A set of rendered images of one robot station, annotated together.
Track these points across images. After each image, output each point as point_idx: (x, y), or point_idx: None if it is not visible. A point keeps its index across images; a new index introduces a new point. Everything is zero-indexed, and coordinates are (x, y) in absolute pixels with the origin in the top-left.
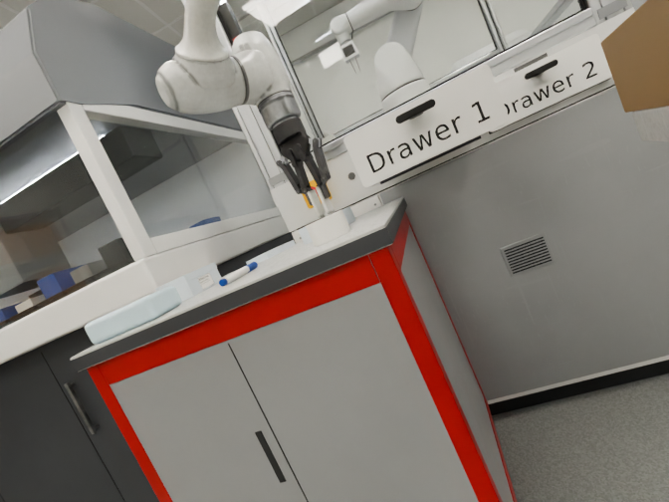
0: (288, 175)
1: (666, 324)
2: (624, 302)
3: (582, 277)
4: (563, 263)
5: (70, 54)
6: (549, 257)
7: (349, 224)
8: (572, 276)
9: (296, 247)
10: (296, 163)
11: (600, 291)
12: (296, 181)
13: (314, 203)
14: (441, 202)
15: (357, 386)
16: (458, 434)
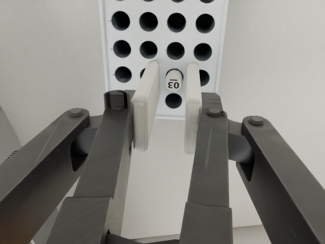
0: (309, 193)
1: (6, 117)
2: (9, 127)
3: (11, 140)
4: (10, 149)
5: None
6: (13, 153)
7: (95, 19)
8: (16, 141)
9: (302, 7)
10: (184, 211)
11: (13, 132)
12: (259, 168)
13: (189, 79)
14: (41, 227)
15: None
16: None
